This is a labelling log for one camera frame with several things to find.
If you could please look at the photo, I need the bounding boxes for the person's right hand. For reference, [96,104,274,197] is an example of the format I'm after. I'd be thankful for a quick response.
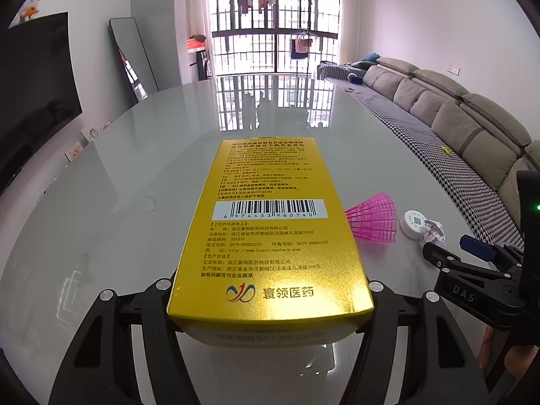
[482,327,536,405]

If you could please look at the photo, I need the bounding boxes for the pale wall cards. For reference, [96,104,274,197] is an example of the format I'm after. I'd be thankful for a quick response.
[82,122,112,140]

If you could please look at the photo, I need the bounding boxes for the white round container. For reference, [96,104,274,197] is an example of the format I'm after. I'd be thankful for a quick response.
[400,210,429,237]

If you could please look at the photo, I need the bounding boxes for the leaning floor mirror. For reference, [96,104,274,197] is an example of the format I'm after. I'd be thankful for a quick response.
[109,17,160,102]

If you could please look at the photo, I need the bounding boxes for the orange fish wall sticker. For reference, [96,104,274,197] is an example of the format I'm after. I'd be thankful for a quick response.
[19,0,43,22]

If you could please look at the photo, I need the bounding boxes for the white appliance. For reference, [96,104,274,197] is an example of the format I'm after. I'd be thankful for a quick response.
[190,51,212,81]

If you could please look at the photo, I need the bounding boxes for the grey fabric sofa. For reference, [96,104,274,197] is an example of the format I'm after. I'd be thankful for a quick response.
[362,57,540,205]

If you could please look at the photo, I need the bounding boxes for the grey glass-top table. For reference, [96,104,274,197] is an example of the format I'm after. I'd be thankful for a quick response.
[0,74,532,405]

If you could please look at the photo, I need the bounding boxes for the black window grille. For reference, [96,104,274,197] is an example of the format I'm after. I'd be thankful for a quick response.
[209,0,342,79]

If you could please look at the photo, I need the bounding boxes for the yellow medicine box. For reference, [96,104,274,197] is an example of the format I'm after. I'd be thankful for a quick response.
[166,137,375,349]

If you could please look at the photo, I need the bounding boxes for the standing clothes rack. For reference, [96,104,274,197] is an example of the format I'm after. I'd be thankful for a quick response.
[289,29,323,79]

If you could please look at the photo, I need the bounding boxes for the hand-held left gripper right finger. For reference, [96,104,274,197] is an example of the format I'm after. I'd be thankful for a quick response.
[344,278,492,405]

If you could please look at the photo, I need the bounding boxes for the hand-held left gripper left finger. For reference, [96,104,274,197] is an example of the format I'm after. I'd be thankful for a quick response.
[46,278,199,405]

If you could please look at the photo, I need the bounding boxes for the black television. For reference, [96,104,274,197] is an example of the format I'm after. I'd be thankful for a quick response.
[0,12,83,197]

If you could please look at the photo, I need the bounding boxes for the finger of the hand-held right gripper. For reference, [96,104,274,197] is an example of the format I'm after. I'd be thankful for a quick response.
[423,240,507,280]
[460,234,524,270]

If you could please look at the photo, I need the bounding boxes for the pink plastic shuttlecock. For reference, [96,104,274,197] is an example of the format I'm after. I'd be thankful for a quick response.
[344,192,398,243]

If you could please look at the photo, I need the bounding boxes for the white paper ball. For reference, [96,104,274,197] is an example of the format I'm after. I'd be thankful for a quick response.
[420,219,447,254]

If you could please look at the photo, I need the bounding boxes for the garment on standing rack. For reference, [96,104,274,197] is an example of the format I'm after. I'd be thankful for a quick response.
[291,38,315,60]

